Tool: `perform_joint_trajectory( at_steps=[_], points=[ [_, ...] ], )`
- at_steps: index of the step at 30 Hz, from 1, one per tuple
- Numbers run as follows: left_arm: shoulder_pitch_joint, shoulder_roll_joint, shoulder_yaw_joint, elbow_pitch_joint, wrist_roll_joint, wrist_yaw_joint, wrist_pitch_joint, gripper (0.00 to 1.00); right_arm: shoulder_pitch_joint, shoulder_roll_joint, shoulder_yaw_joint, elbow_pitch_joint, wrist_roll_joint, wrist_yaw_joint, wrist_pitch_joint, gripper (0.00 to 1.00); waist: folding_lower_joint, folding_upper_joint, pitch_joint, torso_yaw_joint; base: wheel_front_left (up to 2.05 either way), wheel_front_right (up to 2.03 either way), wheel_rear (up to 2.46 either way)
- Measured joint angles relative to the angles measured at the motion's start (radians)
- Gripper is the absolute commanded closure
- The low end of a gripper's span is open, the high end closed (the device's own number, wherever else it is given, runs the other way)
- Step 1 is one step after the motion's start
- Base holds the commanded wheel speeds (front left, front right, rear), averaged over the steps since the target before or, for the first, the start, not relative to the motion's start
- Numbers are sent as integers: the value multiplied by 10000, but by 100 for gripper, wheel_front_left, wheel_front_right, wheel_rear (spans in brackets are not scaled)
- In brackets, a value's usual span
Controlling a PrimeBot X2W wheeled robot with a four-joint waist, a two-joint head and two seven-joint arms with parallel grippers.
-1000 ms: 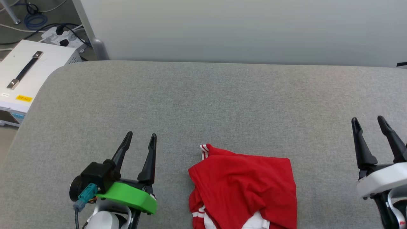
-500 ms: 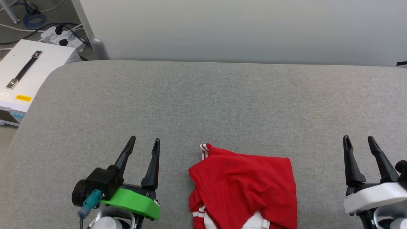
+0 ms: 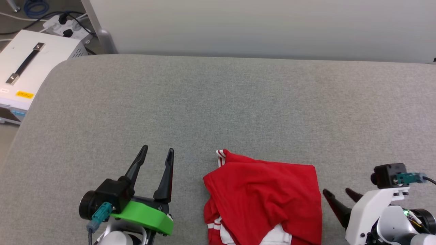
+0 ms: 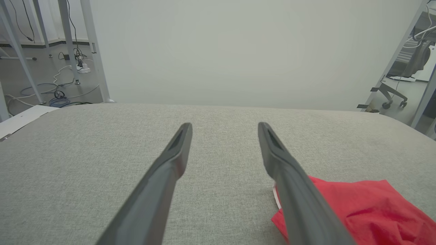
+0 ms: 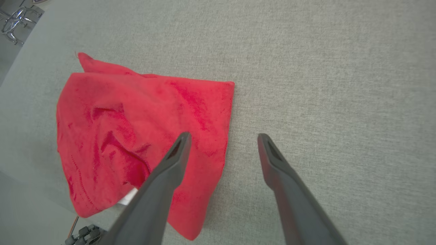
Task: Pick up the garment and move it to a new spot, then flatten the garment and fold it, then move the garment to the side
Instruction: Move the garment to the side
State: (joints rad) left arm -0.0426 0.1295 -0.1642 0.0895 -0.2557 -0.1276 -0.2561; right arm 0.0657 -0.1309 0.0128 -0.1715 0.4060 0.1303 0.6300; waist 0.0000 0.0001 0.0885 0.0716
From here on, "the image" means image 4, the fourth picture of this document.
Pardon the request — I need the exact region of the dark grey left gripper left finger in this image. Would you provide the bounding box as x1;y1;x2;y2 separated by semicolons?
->
95;123;193;245

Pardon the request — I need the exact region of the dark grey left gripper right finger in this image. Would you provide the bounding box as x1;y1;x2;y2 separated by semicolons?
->
258;122;357;245

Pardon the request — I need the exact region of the red garment with white trim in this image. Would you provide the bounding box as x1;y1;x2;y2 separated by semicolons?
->
271;176;436;245

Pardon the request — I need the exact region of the white flat board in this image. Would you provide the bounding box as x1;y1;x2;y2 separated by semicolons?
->
0;105;59;142

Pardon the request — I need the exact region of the black box under desk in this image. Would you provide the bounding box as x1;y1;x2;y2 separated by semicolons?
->
424;88;436;119

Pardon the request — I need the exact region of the white partition board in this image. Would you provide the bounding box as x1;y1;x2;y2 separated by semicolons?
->
80;0;428;111

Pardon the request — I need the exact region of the grey metal table leg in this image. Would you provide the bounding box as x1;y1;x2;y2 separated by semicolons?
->
0;0;46;105
0;82;10;122
57;0;81;85
32;0;53;58

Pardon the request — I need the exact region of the dark grey office chair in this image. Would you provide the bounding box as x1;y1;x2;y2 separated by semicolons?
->
377;40;432;110

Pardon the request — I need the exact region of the blue coiled cable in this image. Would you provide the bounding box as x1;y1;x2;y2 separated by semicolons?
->
49;97;71;108

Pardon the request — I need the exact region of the grey metal desk frame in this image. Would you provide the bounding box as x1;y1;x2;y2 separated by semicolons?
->
410;65;436;140

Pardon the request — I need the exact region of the white cable on desk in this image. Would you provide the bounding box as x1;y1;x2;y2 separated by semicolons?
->
410;14;436;43

